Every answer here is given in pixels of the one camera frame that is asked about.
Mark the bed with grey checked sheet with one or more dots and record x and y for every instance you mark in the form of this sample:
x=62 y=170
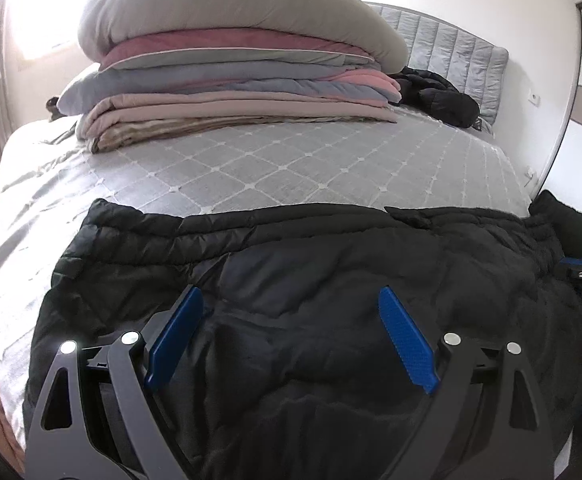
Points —
x=271 y=170

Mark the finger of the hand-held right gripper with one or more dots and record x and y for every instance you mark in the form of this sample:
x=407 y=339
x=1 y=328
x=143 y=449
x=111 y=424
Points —
x=573 y=262

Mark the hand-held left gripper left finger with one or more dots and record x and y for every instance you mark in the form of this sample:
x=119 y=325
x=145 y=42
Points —
x=176 y=340

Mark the large grey pillow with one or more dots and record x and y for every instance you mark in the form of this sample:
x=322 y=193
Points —
x=221 y=5

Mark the folded beige blanket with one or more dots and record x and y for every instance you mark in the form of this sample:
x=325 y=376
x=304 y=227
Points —
x=196 y=110

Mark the folded pink blanket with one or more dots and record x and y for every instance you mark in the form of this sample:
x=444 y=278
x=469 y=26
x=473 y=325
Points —
x=366 y=80

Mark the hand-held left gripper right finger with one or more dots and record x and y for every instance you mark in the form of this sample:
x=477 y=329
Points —
x=408 y=345

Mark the small black puffer jacket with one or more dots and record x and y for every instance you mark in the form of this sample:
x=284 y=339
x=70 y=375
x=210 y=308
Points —
x=446 y=100

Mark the white wall socket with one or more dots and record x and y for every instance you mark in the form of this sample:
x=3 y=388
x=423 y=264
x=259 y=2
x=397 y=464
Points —
x=534 y=98
x=529 y=176

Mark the large black puffer coat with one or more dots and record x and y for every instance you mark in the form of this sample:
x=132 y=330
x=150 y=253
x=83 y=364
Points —
x=296 y=285

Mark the grey padded headboard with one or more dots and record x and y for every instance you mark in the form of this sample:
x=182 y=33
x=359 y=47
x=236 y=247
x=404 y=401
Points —
x=451 y=45

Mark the folded grey-blue blanket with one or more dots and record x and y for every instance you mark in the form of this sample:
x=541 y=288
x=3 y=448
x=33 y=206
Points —
x=171 y=80

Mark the folded maroon blanket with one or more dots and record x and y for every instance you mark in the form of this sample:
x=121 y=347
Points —
x=196 y=42

